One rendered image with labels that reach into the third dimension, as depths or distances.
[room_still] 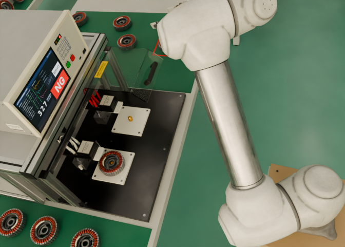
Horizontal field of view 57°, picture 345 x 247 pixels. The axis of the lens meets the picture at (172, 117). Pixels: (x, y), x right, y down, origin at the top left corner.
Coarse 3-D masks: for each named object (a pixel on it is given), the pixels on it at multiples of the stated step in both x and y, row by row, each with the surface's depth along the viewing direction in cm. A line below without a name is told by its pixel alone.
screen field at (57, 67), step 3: (57, 63) 116; (54, 66) 115; (57, 66) 116; (60, 66) 118; (54, 69) 115; (57, 69) 116; (51, 72) 113; (54, 72) 115; (57, 72) 117; (51, 75) 114; (54, 75) 115; (48, 78) 112; (51, 78) 114; (54, 78) 115; (48, 81) 112; (51, 81) 114; (48, 84) 113; (48, 87) 113
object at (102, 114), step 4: (100, 112) 153; (104, 112) 152; (108, 112) 156; (96, 116) 152; (100, 116) 152; (104, 116) 152; (108, 116) 156; (96, 120) 154; (100, 120) 153; (104, 120) 153
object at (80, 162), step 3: (75, 159) 140; (81, 159) 139; (84, 159) 139; (87, 159) 142; (72, 162) 139; (75, 162) 139; (78, 162) 139; (81, 162) 138; (84, 162) 140; (87, 162) 142; (75, 165) 141; (78, 165) 141; (84, 165) 140; (87, 165) 142; (84, 168) 142
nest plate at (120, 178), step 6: (108, 150) 145; (114, 150) 144; (120, 150) 144; (126, 156) 141; (132, 156) 141; (126, 162) 140; (96, 168) 140; (126, 168) 138; (96, 174) 139; (102, 174) 138; (120, 174) 137; (126, 174) 136; (102, 180) 137; (108, 180) 136; (114, 180) 136; (120, 180) 135
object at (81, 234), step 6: (78, 234) 124; (84, 234) 124; (90, 234) 124; (96, 234) 123; (72, 240) 124; (78, 240) 124; (84, 240) 123; (90, 240) 124; (96, 240) 122; (72, 246) 122; (78, 246) 123; (84, 246) 122; (90, 246) 123; (96, 246) 121
